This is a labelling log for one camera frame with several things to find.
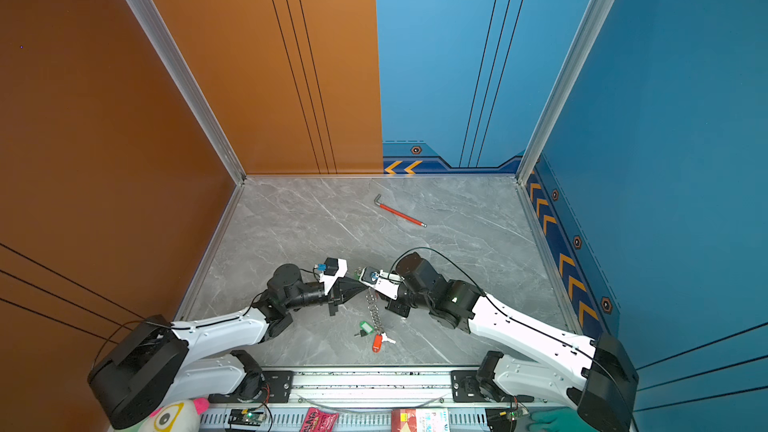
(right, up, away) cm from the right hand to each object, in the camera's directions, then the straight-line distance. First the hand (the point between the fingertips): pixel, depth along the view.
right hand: (378, 284), depth 74 cm
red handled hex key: (-3, +21, +38) cm, 44 cm away
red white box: (+10, -28, -9) cm, 31 cm away
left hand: (-3, 0, 0) cm, 3 cm away
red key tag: (-1, -18, +7) cm, 19 cm away
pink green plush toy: (-43, -26, -9) cm, 51 cm away
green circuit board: (-31, -31, -4) cm, 44 cm away
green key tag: (-4, -14, +9) cm, 17 cm away
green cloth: (+42, -29, -7) cm, 51 cm away
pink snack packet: (-14, -30, -6) cm, 33 cm away
